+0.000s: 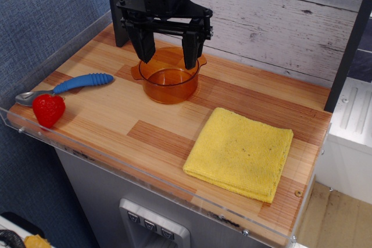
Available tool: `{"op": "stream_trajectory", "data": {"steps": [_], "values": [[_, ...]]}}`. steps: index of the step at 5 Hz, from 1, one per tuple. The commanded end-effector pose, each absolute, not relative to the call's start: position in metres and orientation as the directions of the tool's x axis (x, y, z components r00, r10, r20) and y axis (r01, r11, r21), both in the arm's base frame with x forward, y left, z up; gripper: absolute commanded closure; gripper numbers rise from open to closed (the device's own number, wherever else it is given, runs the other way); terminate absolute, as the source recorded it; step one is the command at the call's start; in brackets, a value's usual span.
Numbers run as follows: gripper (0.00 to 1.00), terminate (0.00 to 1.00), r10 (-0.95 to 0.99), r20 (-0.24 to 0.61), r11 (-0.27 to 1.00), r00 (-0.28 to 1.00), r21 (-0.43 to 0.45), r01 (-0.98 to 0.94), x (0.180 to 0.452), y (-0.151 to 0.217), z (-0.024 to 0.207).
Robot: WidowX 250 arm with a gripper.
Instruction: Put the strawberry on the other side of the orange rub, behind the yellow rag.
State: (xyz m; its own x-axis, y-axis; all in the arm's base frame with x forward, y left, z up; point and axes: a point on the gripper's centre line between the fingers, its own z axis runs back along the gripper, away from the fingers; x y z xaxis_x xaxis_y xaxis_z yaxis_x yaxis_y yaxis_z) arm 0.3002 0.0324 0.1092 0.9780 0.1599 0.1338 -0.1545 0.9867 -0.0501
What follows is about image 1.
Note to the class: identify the orange transparent plastic pot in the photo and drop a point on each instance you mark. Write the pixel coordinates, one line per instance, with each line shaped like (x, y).
(165, 78)

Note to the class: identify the yellow folded rag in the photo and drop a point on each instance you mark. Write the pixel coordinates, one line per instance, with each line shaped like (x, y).
(240, 155)

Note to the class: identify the blue handled metal spoon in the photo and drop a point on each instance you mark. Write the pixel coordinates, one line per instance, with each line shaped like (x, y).
(94, 79)

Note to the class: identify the grey cabinet front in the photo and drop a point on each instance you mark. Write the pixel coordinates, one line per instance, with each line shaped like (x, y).
(99, 192)

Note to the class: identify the yellow toy object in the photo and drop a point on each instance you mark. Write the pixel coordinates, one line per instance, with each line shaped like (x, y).
(36, 241)

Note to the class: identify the dark grey right post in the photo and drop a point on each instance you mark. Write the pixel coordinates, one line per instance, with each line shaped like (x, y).
(347, 59)

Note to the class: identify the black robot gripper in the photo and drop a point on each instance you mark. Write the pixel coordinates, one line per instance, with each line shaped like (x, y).
(143, 18)

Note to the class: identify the red plastic strawberry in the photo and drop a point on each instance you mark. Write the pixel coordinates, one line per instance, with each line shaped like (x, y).
(48, 109)

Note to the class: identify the silver button panel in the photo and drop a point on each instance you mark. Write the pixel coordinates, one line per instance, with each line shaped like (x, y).
(146, 228)

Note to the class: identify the clear acrylic table guard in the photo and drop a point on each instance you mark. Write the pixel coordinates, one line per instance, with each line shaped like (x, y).
(120, 128)

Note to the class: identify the white toy sink unit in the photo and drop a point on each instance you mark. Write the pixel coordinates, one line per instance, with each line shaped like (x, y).
(344, 163)

